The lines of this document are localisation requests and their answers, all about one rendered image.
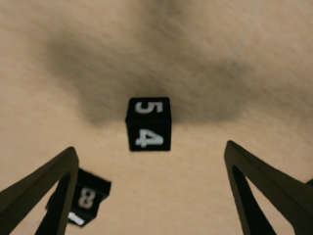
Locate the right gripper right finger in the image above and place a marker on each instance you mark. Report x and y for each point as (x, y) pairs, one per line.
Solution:
(290, 196)

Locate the black number cube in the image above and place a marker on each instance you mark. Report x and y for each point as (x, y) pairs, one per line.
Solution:
(149, 123)
(85, 205)

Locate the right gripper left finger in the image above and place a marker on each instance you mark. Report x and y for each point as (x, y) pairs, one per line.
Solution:
(18, 199)

